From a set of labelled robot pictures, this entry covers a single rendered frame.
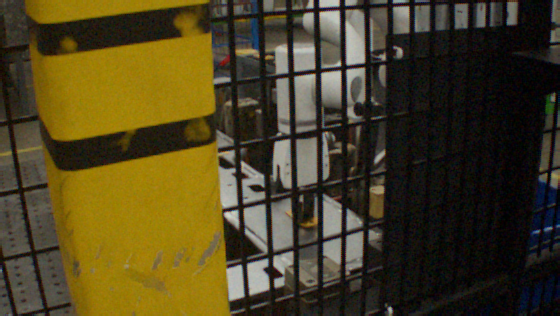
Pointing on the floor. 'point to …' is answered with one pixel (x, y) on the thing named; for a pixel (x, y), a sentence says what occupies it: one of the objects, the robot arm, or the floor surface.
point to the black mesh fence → (525, 144)
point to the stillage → (235, 35)
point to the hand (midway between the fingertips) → (302, 206)
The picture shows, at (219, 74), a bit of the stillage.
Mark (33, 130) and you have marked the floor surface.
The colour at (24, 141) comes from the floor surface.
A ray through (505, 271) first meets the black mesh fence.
